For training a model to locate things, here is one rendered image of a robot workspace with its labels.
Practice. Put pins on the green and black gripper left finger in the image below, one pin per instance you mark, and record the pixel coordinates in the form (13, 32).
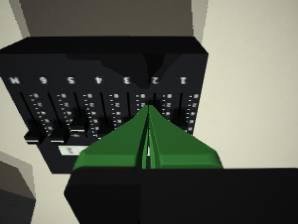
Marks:
(121, 147)

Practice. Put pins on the black lighting desk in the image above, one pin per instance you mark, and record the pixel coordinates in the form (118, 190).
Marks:
(98, 83)

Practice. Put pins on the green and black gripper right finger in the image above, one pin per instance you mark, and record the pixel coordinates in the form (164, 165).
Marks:
(175, 148)

